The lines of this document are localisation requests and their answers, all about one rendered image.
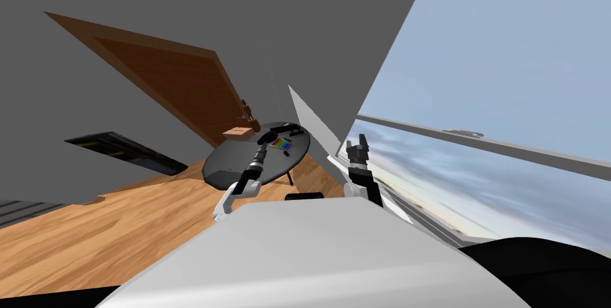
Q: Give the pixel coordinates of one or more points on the brown wooden door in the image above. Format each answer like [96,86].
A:
[181,79]

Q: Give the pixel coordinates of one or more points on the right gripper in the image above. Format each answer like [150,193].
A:
[359,160]

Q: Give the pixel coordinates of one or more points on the large window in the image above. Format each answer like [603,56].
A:
[487,59]

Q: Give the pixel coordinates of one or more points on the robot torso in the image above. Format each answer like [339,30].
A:
[305,250]

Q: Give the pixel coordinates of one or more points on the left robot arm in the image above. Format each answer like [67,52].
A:
[228,203]

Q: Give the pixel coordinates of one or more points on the black wall panel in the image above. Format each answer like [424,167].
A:
[126,152]

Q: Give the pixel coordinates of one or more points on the round grey table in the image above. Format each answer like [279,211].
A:
[229,167]

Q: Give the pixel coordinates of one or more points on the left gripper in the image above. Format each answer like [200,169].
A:
[262,151]

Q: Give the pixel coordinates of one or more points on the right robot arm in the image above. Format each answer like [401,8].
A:
[367,186]

